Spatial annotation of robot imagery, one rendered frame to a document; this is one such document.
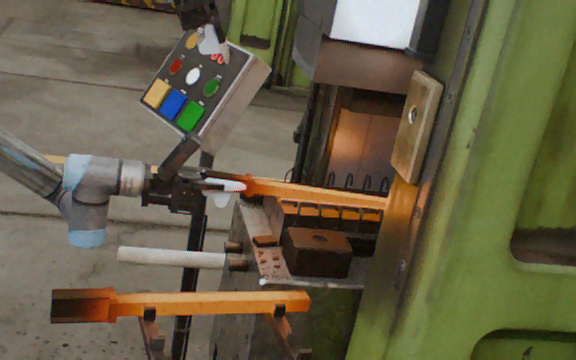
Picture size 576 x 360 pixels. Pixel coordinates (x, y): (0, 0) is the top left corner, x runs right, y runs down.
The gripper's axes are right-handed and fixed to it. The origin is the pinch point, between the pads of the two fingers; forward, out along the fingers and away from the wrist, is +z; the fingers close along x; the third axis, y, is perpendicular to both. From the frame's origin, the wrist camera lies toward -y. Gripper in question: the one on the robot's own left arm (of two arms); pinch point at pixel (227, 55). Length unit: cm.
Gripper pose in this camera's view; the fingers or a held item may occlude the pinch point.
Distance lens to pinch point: 153.3
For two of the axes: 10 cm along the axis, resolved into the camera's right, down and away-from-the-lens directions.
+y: -9.4, 3.3, -0.5
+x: 1.8, 3.9, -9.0
